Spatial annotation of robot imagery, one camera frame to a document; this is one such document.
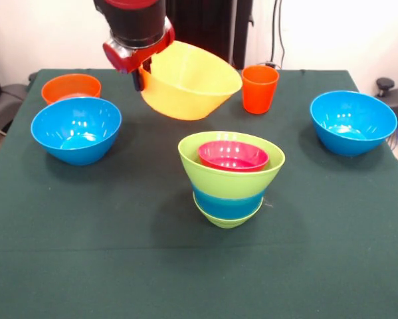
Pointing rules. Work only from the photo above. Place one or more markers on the large blue bowl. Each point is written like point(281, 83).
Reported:
point(52, 123)
point(353, 116)

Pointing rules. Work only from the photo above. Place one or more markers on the large green bowl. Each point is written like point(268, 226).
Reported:
point(228, 182)

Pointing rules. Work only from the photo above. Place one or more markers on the orange cup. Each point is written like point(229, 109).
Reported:
point(260, 89)

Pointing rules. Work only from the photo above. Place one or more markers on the dark green table cloth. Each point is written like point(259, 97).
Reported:
point(119, 266)

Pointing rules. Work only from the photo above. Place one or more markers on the large yellow bowl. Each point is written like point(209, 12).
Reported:
point(192, 89)

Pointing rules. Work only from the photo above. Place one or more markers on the grey base leg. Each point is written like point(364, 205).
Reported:
point(6, 99)

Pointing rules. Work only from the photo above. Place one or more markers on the small green bowl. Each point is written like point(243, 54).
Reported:
point(227, 223)

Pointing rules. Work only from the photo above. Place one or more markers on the small ribbed blue bowl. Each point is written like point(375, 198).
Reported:
point(227, 207)

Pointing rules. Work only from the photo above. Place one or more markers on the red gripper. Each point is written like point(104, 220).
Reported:
point(119, 60)

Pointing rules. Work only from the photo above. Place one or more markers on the black chair base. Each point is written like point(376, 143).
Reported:
point(394, 103)

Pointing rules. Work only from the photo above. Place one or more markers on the small pink bowl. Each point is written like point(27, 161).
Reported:
point(233, 156)

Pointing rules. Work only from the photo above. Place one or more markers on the orange bowl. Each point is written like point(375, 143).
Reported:
point(65, 84)

